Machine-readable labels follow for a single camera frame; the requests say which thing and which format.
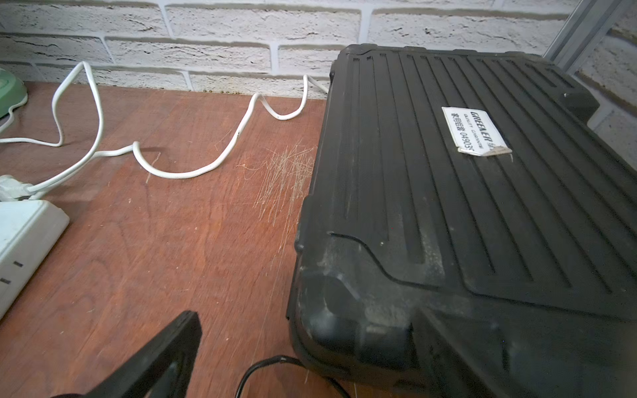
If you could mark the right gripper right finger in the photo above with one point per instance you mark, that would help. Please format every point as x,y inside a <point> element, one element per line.
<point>527,356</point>

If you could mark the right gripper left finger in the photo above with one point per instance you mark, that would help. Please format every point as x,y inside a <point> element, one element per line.
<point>162,367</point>

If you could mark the white power strip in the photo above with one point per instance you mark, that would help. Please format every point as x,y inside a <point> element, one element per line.
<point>29,230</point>

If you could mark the black plastic tool case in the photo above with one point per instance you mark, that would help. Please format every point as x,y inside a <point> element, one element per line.
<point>464,182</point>

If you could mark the green fan by back wall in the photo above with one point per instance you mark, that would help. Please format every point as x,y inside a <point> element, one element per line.
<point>13,91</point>

